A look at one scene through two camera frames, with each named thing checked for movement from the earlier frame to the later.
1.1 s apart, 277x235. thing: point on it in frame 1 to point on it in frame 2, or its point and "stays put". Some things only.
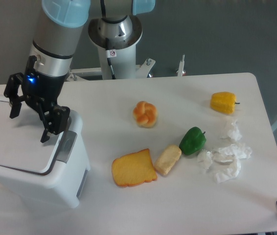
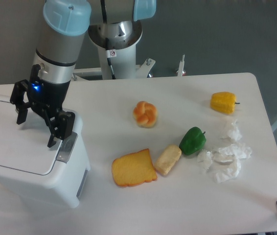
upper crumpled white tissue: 235,133 stays put
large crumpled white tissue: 228,159 stays put
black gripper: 42,89 to 48,98
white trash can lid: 15,143 stays put
